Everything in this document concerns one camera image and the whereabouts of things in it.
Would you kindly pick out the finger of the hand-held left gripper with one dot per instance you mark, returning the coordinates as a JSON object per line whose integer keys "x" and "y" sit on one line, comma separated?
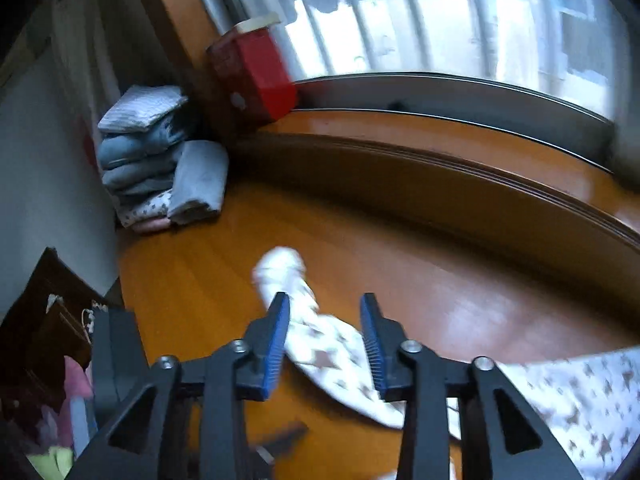
{"x": 280, "y": 437}

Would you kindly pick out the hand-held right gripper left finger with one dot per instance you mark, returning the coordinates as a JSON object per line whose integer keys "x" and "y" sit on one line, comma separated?
{"x": 275, "y": 350}

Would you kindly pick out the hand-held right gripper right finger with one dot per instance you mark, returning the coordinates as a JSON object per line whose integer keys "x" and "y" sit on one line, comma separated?
{"x": 372, "y": 355}

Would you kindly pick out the white star-printed garment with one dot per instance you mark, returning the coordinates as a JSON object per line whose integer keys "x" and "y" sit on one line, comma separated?
{"x": 325, "y": 340}

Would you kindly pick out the stack of folded clothes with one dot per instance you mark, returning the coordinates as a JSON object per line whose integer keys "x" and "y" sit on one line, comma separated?
{"x": 140, "y": 155}

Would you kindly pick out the pink cloth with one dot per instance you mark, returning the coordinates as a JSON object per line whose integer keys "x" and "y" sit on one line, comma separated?
{"x": 77, "y": 375}

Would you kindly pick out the dark wooden cabinet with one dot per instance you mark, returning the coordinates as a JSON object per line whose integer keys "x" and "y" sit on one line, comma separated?
{"x": 45, "y": 340}

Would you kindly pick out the grey folded garment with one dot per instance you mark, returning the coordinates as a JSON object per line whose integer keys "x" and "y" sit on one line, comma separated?
{"x": 197, "y": 180}

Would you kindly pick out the wooden window sill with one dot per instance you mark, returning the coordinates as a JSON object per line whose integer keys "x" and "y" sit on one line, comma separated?
{"x": 425, "y": 175}

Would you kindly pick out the red box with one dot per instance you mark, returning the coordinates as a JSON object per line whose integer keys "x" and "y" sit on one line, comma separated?
{"x": 260, "y": 75}

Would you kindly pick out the window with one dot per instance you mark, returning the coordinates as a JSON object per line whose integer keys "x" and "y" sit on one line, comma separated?
{"x": 450, "y": 20}

